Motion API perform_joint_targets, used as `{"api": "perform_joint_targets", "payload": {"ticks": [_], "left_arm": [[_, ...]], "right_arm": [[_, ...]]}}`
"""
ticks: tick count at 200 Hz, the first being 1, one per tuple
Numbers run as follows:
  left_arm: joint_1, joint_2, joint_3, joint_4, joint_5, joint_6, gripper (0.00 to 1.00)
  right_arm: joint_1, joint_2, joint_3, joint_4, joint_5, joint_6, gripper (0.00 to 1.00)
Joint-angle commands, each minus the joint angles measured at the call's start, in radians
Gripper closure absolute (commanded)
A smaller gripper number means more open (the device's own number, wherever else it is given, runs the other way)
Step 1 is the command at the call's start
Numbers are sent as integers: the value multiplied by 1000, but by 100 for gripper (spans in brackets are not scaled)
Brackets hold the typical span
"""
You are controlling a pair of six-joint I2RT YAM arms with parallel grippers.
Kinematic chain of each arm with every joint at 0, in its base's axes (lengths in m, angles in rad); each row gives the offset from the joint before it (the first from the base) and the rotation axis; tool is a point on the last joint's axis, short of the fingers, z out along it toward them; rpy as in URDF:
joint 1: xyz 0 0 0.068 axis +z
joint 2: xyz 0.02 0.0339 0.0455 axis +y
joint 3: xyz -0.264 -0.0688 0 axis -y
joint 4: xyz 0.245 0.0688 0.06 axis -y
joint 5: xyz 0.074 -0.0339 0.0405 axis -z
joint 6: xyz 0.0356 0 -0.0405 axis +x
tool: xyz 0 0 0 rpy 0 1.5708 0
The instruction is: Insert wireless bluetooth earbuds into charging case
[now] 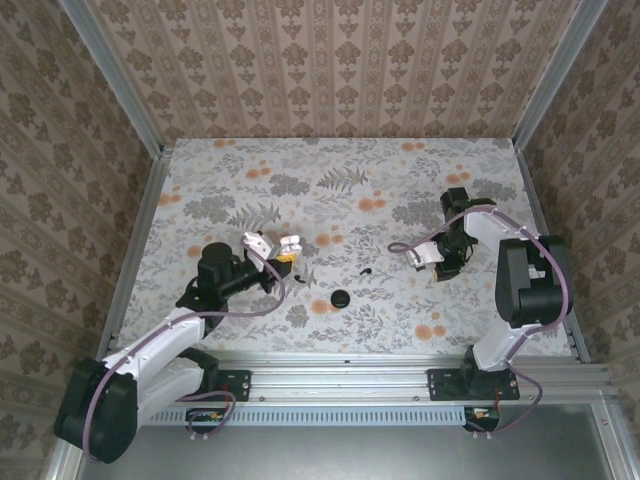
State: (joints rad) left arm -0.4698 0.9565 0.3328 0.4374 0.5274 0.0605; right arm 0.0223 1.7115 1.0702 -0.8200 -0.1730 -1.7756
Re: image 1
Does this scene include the floral patterned table cover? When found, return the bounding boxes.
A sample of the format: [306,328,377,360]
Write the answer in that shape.
[115,137,577,355]

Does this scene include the black controller board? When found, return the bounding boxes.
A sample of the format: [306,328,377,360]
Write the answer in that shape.
[462,405,501,433]
[185,408,227,434]

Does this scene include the grey metal panel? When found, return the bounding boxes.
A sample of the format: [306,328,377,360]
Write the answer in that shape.
[74,424,616,480]

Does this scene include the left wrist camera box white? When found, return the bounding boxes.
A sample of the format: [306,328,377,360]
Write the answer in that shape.
[240,230,275,260]

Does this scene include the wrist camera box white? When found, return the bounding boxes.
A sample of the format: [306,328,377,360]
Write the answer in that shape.
[240,230,275,260]
[404,242,442,273]

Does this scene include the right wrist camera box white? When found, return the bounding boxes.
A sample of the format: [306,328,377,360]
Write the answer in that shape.
[404,242,442,273]

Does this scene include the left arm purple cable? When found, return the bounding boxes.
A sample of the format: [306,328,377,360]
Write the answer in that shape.
[82,247,286,461]

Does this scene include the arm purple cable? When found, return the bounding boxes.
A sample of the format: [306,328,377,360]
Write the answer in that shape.
[387,208,572,441]
[82,247,286,461]

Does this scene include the aluminium side rail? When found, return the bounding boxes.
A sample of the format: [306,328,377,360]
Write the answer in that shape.
[514,147,591,364]
[94,143,175,366]

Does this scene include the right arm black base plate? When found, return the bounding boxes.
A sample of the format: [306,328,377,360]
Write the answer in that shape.
[427,368,521,403]

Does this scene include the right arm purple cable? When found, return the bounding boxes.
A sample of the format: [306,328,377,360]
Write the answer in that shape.
[387,208,572,441]

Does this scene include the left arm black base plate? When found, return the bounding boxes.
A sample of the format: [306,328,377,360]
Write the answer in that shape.
[167,368,251,403]

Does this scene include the aluminium mounting rail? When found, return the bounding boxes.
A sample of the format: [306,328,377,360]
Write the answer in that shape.
[73,351,615,403]

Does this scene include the grey slotted cable duct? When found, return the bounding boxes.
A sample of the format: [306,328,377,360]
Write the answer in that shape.
[134,405,471,427]

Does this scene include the aluminium frame post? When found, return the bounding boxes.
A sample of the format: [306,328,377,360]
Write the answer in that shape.
[56,0,167,157]
[512,0,609,152]

